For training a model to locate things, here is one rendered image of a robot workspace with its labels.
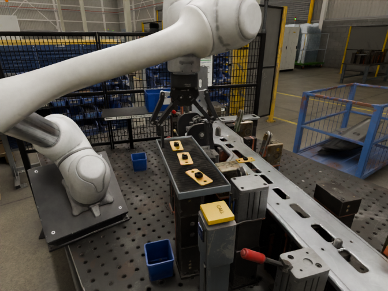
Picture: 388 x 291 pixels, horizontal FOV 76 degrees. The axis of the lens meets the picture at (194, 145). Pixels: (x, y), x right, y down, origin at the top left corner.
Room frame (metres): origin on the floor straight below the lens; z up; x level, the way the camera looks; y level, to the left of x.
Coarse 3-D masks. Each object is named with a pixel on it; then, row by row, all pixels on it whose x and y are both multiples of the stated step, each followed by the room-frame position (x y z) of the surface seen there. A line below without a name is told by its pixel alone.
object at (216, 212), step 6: (204, 204) 0.47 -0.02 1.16; (210, 204) 0.47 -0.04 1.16; (216, 204) 0.47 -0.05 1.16; (222, 204) 0.47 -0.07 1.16; (204, 210) 0.45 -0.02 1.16; (210, 210) 0.45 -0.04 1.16; (216, 210) 0.45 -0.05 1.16; (222, 210) 0.45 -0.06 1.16; (228, 210) 0.45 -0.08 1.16; (204, 216) 0.44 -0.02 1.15; (210, 216) 0.43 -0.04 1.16; (216, 216) 0.43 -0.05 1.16; (222, 216) 0.43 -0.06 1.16; (228, 216) 0.43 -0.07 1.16; (210, 222) 0.41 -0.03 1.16; (216, 222) 0.42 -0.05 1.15
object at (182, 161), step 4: (184, 152) 0.74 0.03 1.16; (188, 152) 0.74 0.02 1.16; (180, 156) 0.71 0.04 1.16; (184, 156) 0.70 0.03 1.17; (188, 156) 0.71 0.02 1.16; (180, 160) 0.69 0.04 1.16; (184, 160) 0.69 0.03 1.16; (188, 160) 0.69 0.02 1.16; (184, 164) 0.66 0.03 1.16; (188, 164) 0.66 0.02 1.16; (192, 164) 0.67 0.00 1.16
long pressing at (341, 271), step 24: (216, 144) 1.20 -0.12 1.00; (240, 144) 1.20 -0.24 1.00; (264, 168) 0.94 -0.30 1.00; (288, 192) 0.76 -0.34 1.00; (288, 216) 0.63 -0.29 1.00; (312, 216) 0.63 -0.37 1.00; (312, 240) 0.53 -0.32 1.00; (360, 240) 0.53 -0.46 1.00; (336, 264) 0.45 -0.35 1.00; (384, 264) 0.45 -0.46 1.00; (336, 288) 0.39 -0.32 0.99; (360, 288) 0.38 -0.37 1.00; (384, 288) 0.38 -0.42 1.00
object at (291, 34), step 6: (294, 18) 13.34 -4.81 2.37; (294, 24) 13.33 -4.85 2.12; (288, 30) 12.67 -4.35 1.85; (294, 30) 12.95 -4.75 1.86; (288, 36) 12.70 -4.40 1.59; (294, 36) 12.99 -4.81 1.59; (288, 42) 12.74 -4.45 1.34; (294, 42) 13.03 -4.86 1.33; (282, 48) 12.52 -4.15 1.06; (288, 48) 12.78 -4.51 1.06; (294, 48) 13.08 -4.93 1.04; (282, 54) 12.55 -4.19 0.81; (288, 54) 12.82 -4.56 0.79; (294, 54) 13.12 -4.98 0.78; (282, 60) 12.59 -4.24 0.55; (288, 60) 12.86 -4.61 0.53; (294, 60) 13.16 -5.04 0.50; (282, 66) 12.63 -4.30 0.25; (288, 66) 12.90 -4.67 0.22
